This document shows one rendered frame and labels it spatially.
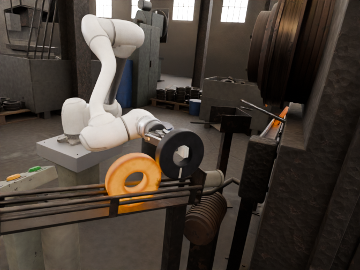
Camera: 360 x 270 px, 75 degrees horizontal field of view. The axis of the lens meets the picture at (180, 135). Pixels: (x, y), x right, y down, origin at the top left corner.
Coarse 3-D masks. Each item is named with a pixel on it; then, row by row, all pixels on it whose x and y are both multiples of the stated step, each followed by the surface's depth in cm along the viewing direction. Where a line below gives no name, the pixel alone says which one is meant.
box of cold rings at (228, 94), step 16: (208, 80) 349; (224, 80) 380; (240, 80) 408; (208, 96) 355; (224, 96) 346; (240, 96) 338; (256, 96) 330; (208, 112) 362; (256, 112) 336; (256, 128) 342
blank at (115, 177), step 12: (132, 156) 62; (144, 156) 63; (120, 168) 60; (132, 168) 62; (144, 168) 64; (156, 168) 66; (108, 180) 60; (120, 180) 61; (144, 180) 67; (156, 180) 67; (108, 192) 61; (120, 192) 63; (132, 192) 65; (132, 204) 66
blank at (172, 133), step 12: (168, 132) 68; (180, 132) 66; (192, 132) 68; (168, 144) 65; (180, 144) 67; (192, 144) 69; (156, 156) 67; (168, 156) 67; (192, 156) 71; (168, 168) 68; (180, 168) 70; (192, 168) 72
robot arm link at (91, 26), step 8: (88, 16) 113; (88, 24) 110; (96, 24) 110; (104, 24) 112; (112, 24) 115; (88, 32) 108; (96, 32) 108; (104, 32) 111; (112, 32) 114; (88, 40) 109; (112, 40) 116
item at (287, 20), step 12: (288, 0) 76; (300, 0) 74; (288, 12) 74; (300, 12) 73; (276, 24) 74; (288, 24) 74; (276, 36) 75; (288, 36) 74; (276, 48) 76; (288, 48) 75; (276, 60) 77; (288, 60) 76; (276, 72) 79; (264, 84) 83; (276, 84) 82; (264, 96) 88; (276, 96) 87
